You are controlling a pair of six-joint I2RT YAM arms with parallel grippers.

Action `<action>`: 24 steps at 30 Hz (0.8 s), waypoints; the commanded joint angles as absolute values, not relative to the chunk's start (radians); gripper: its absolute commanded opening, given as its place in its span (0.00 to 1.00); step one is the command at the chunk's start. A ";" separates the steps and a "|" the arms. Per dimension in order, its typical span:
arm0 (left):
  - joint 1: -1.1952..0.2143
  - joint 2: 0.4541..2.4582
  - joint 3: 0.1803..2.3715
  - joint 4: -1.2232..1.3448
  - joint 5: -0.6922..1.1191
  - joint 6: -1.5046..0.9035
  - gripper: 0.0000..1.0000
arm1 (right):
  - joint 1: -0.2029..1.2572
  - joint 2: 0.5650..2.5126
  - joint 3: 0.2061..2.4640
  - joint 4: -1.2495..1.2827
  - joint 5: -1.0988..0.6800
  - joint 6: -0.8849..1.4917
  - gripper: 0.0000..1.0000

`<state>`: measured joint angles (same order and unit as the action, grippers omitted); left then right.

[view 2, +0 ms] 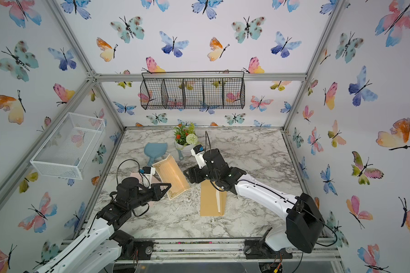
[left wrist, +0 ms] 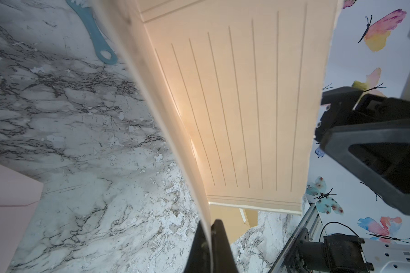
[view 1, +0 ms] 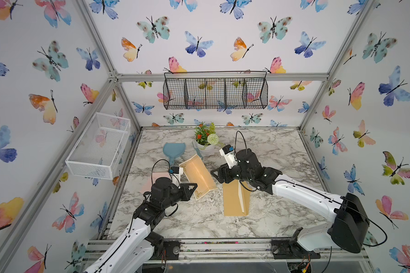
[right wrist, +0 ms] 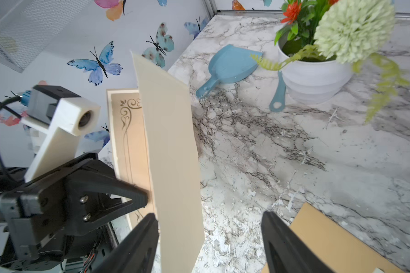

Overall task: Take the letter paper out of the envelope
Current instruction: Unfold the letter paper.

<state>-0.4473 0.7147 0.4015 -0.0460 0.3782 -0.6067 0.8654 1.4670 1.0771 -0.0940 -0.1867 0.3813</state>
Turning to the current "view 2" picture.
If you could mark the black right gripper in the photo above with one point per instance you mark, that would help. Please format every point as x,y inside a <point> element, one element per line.
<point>193,172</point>

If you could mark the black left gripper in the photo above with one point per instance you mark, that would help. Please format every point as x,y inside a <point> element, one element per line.
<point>157,193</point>

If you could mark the lined letter paper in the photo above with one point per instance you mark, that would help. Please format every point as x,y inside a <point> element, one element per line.
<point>169,172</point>
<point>218,201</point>

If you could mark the brown kraft envelope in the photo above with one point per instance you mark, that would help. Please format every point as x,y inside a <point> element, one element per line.
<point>208,207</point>

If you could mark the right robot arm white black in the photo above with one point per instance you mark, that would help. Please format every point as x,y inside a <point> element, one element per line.
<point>303,220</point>

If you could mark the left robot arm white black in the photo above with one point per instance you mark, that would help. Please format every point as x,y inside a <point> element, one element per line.
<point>103,242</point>

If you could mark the white pot with flowers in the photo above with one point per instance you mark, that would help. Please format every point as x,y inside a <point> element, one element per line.
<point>185,136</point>

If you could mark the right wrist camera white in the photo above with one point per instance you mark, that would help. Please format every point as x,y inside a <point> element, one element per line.
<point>198,152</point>

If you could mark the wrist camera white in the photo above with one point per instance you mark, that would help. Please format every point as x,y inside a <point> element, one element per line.
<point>147,174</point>
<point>198,152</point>

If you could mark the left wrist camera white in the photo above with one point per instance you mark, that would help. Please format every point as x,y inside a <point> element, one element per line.
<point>147,174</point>

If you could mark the aluminium front rail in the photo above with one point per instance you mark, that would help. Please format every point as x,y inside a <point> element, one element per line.
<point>224,250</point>

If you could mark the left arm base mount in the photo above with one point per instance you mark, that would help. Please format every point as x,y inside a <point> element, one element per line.
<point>136,250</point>

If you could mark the black wire wall basket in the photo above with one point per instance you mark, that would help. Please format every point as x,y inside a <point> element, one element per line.
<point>209,90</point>

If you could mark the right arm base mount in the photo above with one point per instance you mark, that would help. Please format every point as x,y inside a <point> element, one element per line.
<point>258,249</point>

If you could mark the white mesh wall basket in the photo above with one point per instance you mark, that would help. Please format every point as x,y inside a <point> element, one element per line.
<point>66,151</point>

